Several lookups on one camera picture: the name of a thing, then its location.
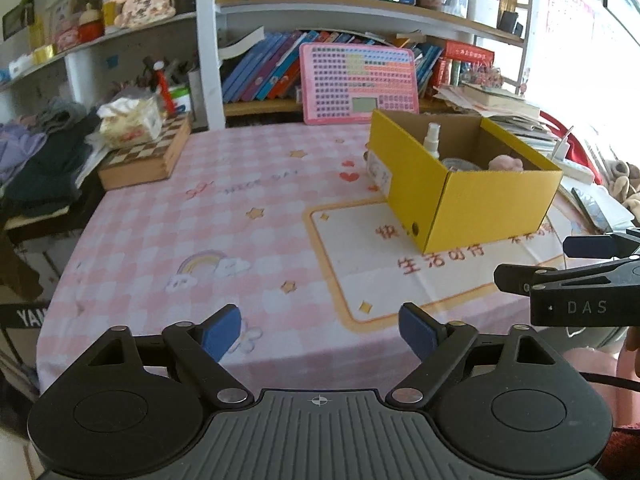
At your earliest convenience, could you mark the small black box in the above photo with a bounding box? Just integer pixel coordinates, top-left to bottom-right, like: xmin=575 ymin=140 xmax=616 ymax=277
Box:
xmin=498 ymin=10 xmax=525 ymax=37

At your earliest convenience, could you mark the pink plush toy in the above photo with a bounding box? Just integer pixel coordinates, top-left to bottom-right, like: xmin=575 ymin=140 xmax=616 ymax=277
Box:
xmin=487 ymin=155 xmax=526 ymax=173

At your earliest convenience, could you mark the white pen holder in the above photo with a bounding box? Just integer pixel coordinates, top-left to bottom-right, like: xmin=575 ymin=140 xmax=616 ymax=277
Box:
xmin=467 ymin=0 xmax=501 ymax=28

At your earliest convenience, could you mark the white open booklet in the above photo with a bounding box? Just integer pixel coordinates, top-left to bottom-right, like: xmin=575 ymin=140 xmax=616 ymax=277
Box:
xmin=217 ymin=25 xmax=266 ymax=61

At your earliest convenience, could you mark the white notebook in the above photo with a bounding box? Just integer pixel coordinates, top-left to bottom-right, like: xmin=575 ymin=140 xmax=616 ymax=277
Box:
xmin=560 ymin=180 xmax=636 ymax=233

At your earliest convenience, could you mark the red pen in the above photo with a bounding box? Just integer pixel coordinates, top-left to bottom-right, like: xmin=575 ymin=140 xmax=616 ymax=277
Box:
xmin=155 ymin=62 xmax=176 ymax=116

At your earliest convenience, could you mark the yellow cardboard box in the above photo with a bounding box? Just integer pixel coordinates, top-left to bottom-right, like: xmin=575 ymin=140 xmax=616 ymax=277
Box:
xmin=368 ymin=109 xmax=564 ymax=256

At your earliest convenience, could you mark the row of blue books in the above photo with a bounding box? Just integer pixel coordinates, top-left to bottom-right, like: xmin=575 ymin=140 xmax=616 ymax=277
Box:
xmin=412 ymin=42 xmax=443 ymax=98

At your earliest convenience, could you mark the stack of books and papers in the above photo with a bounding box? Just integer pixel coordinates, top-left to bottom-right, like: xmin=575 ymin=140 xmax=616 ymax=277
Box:
xmin=432 ymin=82 xmax=563 ymax=153

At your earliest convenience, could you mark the black cable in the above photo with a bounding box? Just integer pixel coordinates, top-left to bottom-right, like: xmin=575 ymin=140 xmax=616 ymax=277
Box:
xmin=580 ymin=371 xmax=640 ymax=388

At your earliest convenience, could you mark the beige plush toy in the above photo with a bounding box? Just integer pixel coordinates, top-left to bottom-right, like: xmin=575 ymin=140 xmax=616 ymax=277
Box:
xmin=607 ymin=159 xmax=640 ymax=213

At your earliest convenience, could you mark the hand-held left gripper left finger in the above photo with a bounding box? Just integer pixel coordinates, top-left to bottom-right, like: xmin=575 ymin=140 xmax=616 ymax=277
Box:
xmin=82 ymin=305 xmax=253 ymax=411

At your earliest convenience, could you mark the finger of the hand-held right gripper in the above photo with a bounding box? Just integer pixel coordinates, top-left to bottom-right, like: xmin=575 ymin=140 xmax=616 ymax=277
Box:
xmin=493 ymin=255 xmax=640 ymax=295
xmin=562 ymin=228 xmax=640 ymax=260

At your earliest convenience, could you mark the pink checked tablecloth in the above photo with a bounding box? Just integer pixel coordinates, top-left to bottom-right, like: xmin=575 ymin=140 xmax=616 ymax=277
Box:
xmin=35 ymin=122 xmax=640 ymax=396

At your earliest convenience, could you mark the row of colourful books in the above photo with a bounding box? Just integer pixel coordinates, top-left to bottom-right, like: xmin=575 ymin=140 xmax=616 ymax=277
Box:
xmin=220 ymin=30 xmax=306 ymax=106

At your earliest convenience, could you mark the pink toy keyboard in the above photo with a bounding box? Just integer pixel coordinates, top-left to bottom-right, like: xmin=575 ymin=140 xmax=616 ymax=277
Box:
xmin=299 ymin=42 xmax=420 ymax=126

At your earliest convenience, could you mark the black smartphone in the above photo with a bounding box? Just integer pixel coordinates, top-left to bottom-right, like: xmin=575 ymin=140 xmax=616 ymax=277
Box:
xmin=571 ymin=187 xmax=613 ymax=233

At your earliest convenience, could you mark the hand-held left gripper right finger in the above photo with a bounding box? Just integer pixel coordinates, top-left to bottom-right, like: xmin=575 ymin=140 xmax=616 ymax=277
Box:
xmin=386 ymin=302 xmax=561 ymax=409

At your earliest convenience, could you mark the dark red garment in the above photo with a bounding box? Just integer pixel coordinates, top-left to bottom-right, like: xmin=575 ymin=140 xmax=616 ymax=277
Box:
xmin=611 ymin=424 xmax=640 ymax=480

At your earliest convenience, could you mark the thick red book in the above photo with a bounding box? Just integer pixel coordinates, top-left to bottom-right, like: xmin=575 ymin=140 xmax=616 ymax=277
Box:
xmin=445 ymin=40 xmax=496 ymax=61

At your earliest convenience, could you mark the pile of dark clothes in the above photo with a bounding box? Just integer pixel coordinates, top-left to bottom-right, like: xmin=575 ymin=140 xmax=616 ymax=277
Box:
xmin=0 ymin=97 xmax=106 ymax=218

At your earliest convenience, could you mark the black strap white print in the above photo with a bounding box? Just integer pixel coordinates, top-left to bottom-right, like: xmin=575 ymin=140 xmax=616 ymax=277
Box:
xmin=0 ymin=300 xmax=51 ymax=331

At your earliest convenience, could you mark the bunch of colourful clips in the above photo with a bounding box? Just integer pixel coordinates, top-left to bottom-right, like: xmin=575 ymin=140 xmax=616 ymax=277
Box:
xmin=460 ymin=65 xmax=503 ymax=88

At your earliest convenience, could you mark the floral tissue pack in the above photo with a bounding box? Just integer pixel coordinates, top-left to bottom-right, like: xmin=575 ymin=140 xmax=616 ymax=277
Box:
xmin=97 ymin=96 xmax=166 ymax=150

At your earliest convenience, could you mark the pink alphabet poster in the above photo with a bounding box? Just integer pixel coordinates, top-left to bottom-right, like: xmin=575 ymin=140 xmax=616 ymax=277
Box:
xmin=547 ymin=0 xmax=596 ymax=43

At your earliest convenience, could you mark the white wooden bookshelf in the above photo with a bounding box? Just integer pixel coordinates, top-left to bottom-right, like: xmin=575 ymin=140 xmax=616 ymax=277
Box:
xmin=0 ymin=0 xmax=533 ymax=131

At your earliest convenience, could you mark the person's right forearm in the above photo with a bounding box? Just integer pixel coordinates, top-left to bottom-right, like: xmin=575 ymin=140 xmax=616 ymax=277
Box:
xmin=620 ymin=332 xmax=640 ymax=378

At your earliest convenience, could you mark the white jar green label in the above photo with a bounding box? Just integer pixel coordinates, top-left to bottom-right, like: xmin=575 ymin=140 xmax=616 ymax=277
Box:
xmin=167 ymin=85 xmax=193 ymax=113

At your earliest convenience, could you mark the wooden chess box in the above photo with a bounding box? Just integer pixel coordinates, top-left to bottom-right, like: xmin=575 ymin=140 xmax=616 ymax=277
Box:
xmin=97 ymin=112 xmax=193 ymax=191

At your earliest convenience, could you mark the white spray bottle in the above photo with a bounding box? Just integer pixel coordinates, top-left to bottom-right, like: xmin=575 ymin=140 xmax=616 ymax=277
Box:
xmin=422 ymin=122 xmax=443 ymax=161

